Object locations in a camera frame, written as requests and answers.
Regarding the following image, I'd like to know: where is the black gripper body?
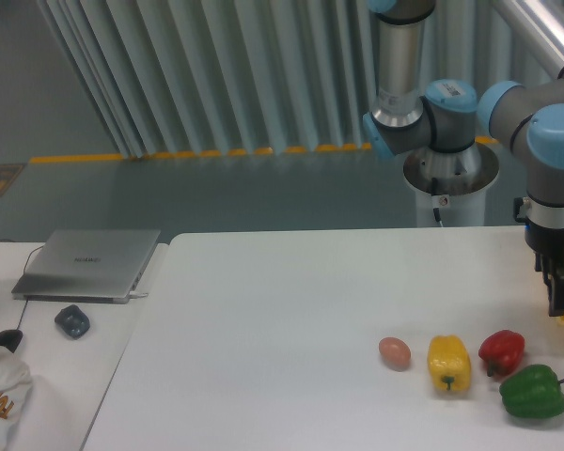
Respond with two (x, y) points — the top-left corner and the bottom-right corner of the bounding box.
(525, 222), (564, 272)

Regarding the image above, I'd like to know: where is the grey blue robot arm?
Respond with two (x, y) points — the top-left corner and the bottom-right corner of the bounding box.
(363, 1), (564, 317)

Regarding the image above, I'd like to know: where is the red bell pepper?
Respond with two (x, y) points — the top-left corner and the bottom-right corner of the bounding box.
(478, 330), (525, 377)

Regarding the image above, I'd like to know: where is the green bell pepper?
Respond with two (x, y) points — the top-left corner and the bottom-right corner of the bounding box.
(499, 364), (564, 419)

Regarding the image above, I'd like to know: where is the yellow bell pepper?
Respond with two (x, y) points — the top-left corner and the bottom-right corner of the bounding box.
(427, 334), (471, 393)

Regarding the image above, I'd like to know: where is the brown egg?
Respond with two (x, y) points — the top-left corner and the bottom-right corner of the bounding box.
(379, 336), (412, 371)

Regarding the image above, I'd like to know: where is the white pleated curtain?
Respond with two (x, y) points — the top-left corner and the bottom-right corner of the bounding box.
(36, 0), (564, 160)

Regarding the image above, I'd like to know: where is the silver closed laptop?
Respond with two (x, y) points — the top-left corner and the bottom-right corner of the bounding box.
(11, 229), (160, 303)

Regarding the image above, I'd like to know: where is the dark blue small tray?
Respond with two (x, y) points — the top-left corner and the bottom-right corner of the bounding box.
(55, 304), (91, 339)

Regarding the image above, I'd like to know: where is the black computer mouse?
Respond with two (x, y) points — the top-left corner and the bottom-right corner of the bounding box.
(0, 329), (24, 353)

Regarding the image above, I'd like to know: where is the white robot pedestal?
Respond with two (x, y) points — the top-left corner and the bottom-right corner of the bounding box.
(403, 143), (499, 227)

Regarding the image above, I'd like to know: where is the black mouse cable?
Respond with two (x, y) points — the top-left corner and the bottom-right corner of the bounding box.
(0, 240), (53, 333)

